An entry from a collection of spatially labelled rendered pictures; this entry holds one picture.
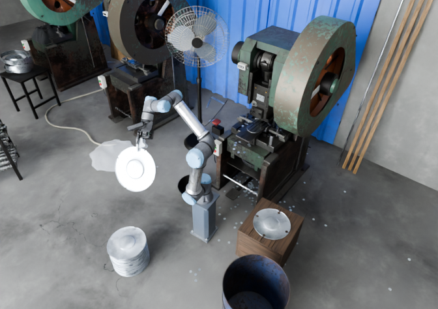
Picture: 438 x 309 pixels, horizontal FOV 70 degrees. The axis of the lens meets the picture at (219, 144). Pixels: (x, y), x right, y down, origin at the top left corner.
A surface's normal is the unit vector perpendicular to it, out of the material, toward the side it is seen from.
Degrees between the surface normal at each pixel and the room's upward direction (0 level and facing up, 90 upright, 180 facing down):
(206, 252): 0
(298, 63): 56
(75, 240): 0
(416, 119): 90
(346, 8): 90
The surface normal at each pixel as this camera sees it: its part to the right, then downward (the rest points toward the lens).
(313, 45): -0.37, -0.32
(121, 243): 0.02, -0.77
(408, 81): -0.64, 0.48
